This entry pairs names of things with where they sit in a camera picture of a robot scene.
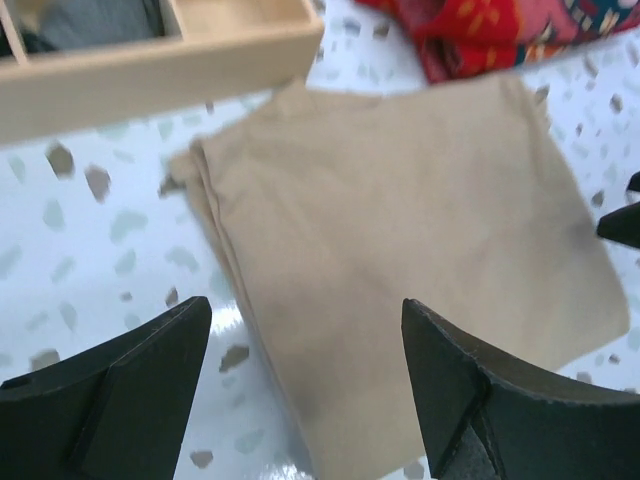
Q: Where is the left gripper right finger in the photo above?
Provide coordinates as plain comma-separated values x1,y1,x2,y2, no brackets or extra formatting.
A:
401,299,639,479

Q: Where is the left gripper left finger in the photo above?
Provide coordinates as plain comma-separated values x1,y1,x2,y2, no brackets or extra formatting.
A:
1,296,212,480

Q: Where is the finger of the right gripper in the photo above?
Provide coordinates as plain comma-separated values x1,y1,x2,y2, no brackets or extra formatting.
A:
596,201,640,248

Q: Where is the beige t shirt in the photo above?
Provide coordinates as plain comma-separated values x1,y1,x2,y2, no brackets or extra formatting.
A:
169,74,630,479

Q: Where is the red cartoon folded cloth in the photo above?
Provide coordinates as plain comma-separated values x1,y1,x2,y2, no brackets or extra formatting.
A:
361,0,639,84

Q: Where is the wooden compartment box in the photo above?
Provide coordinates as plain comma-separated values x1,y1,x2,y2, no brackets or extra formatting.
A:
1,1,324,144

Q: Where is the grey fabric item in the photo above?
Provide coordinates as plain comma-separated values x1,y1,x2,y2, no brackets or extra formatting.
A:
38,0,165,50

